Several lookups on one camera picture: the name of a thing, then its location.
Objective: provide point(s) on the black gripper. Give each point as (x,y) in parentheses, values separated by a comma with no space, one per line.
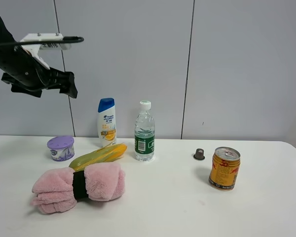
(55,79)

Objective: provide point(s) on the toy corn cob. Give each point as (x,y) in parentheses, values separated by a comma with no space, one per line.
(108,153)

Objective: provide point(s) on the white blue-cap shampoo bottle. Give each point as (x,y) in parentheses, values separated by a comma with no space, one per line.
(106,122)

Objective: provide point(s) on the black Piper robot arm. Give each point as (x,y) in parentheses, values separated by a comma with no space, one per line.
(26,71)

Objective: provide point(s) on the clear green-label water bottle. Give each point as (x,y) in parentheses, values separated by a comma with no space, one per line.
(144,133)

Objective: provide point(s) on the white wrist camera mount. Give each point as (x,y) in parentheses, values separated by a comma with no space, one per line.
(42,42)

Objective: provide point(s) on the gold Red Bull can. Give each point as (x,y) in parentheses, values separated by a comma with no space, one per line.
(225,167)

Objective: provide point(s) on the purple lidded air freshener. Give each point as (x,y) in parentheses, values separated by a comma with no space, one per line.
(61,148)

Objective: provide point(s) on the rolled pink towel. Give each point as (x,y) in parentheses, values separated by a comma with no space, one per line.
(58,190)

